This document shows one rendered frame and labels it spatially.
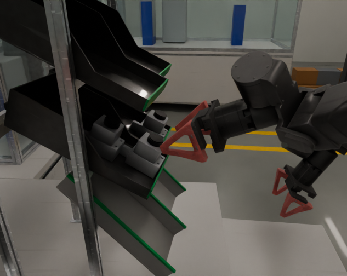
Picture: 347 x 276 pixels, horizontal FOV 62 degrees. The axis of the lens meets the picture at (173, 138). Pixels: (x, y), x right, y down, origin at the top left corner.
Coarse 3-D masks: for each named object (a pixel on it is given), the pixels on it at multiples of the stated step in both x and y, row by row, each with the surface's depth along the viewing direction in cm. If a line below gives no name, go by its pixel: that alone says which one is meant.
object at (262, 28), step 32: (128, 0) 378; (160, 0) 374; (192, 0) 370; (224, 0) 366; (256, 0) 362; (288, 0) 359; (160, 32) 391; (192, 32) 387; (224, 32) 382; (256, 32) 378; (288, 32) 374
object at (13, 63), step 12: (0, 48) 112; (12, 48) 120; (0, 60) 112; (12, 60) 120; (24, 60) 129; (12, 72) 120; (24, 72) 130; (12, 84) 121; (0, 144) 123; (24, 144) 130; (0, 156) 125
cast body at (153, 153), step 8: (144, 136) 54; (152, 136) 54; (160, 136) 55; (136, 144) 53; (144, 144) 52; (152, 144) 53; (160, 144) 53; (120, 152) 57; (128, 152) 56; (136, 152) 54; (144, 152) 53; (152, 152) 53; (160, 152) 53; (128, 160) 55; (136, 160) 54; (144, 160) 54; (152, 160) 53; (160, 160) 56; (136, 168) 55; (144, 168) 54; (152, 168) 54; (152, 176) 55
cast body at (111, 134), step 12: (96, 120) 52; (108, 120) 51; (84, 132) 54; (96, 132) 52; (108, 132) 51; (120, 132) 54; (96, 144) 53; (108, 144) 52; (120, 144) 54; (108, 156) 53
